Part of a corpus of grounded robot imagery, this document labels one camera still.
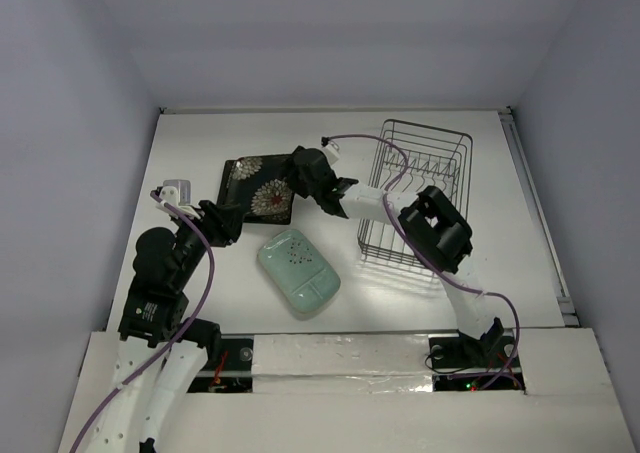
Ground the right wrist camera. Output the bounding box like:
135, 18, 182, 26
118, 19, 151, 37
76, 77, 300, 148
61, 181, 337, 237
321, 137, 341, 166

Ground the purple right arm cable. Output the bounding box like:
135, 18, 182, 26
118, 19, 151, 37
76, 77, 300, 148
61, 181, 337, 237
319, 132, 521, 392

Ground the white foil covered front board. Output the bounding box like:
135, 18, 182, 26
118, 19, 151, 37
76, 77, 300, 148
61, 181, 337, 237
251, 334, 433, 395

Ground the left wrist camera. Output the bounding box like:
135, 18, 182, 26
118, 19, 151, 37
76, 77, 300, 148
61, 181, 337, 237
151, 179, 192, 209

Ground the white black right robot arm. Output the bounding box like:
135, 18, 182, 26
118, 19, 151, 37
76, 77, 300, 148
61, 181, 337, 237
282, 147, 504, 366

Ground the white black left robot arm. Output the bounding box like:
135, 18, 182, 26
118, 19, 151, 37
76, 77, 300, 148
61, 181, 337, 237
70, 193, 244, 452

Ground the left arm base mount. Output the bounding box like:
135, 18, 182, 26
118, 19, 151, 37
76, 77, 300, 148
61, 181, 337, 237
187, 336, 254, 394

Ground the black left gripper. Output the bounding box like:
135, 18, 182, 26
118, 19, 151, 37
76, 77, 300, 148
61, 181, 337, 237
173, 197, 246, 286

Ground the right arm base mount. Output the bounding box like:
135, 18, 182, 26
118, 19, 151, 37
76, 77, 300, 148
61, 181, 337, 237
424, 334, 525, 392

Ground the black wire dish rack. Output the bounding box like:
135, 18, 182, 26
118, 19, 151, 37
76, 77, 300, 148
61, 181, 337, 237
357, 119, 473, 273

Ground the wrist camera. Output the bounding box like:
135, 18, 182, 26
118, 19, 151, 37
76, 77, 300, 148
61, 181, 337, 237
321, 137, 341, 166
151, 179, 192, 209

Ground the light green round plate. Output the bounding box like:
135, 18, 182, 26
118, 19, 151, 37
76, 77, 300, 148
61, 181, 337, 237
257, 229, 341, 315

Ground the black white floral square plate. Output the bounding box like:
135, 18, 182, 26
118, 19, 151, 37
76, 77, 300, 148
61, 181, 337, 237
218, 157, 293, 226

